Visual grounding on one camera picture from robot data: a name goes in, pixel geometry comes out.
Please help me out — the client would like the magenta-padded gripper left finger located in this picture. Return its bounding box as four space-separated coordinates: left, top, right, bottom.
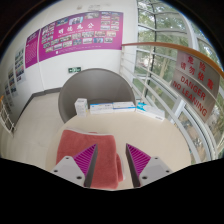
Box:
51 143 99 188

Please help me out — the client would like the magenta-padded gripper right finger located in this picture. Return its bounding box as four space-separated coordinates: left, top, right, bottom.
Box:
125 143 174 188

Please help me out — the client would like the pink towel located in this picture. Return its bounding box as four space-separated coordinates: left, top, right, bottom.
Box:
55 129 125 190

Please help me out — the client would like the flat white-blue box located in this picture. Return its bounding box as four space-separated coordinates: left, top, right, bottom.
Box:
135 102 166 122
112 101 137 113
89 103 114 115

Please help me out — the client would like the grey round-backed chair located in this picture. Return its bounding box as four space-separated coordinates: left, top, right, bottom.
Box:
58 68 137 124

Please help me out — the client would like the short white railing orange handrail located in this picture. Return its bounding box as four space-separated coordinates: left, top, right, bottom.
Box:
0 94 16 134

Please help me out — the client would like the green exit sign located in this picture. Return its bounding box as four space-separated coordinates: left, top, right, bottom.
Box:
68 66 82 74

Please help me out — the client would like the red-lettered warning sign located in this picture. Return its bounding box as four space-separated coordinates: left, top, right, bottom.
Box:
169 49 221 123

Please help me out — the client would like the narrow magenta text poster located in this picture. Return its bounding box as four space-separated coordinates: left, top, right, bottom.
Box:
24 29 41 69

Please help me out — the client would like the large magenta photo poster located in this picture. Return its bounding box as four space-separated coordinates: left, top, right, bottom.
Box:
38 10 124 63

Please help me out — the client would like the white wall photo panel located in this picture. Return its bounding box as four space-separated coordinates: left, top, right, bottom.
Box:
7 66 18 97
13 46 27 84
2 81 11 103

